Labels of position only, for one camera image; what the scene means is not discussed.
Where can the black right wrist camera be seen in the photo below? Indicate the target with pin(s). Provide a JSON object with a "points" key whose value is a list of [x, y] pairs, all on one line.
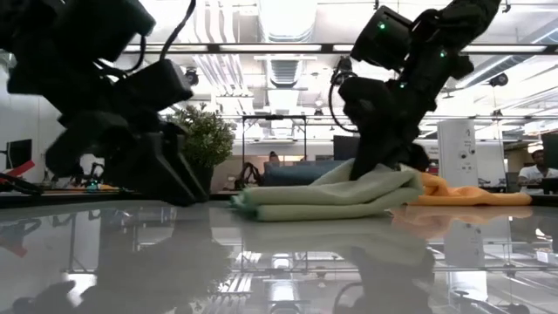
{"points": [[362, 100]]}

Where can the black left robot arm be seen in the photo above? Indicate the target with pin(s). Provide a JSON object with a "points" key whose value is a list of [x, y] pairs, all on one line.
{"points": [[65, 43]]}

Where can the black beam with light strips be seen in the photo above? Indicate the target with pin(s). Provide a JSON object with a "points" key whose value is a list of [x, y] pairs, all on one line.
{"points": [[261, 48]]}

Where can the green microfiber towel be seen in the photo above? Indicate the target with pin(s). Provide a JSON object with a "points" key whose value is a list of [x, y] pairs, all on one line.
{"points": [[331, 196]]}

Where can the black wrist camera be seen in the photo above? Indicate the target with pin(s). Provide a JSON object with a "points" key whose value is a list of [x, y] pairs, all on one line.
{"points": [[362, 100], [161, 83]]}

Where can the large dark monitor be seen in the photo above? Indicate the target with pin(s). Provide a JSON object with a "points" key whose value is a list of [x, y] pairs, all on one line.
{"points": [[346, 148]]}

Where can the artificial plant in black pot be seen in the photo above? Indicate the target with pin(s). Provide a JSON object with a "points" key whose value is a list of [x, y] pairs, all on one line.
{"points": [[209, 139]]}

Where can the black red background robot arm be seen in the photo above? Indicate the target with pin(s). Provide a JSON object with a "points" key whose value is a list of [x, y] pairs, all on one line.
{"points": [[248, 174]]}

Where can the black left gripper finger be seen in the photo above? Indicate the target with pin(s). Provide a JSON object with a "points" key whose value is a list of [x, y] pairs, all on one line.
{"points": [[161, 174]]}

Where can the red object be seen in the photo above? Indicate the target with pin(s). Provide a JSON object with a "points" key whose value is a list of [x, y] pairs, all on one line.
{"points": [[22, 168]]}

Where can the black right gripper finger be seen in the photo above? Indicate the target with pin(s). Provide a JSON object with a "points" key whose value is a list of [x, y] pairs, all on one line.
{"points": [[370, 163]]}

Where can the black background robot arm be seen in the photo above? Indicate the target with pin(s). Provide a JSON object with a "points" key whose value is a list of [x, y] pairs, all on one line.
{"points": [[93, 172]]}

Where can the person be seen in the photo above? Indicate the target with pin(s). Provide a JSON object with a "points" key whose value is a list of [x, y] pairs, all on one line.
{"points": [[274, 157], [536, 172]]}

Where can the white column with sensors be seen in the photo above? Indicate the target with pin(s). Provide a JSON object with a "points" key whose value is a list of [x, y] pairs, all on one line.
{"points": [[457, 152]]}

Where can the black table frame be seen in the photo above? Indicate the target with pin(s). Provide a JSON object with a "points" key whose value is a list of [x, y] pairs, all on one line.
{"points": [[65, 197]]}

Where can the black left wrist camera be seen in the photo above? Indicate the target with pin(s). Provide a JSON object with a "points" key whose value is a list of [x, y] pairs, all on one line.
{"points": [[161, 83]]}

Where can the black monitor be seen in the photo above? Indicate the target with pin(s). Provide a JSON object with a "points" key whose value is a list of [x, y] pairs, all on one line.
{"points": [[550, 150], [19, 152]]}

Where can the orange microfiber towel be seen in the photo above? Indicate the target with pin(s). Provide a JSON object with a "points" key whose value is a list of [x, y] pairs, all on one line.
{"points": [[471, 196]]}

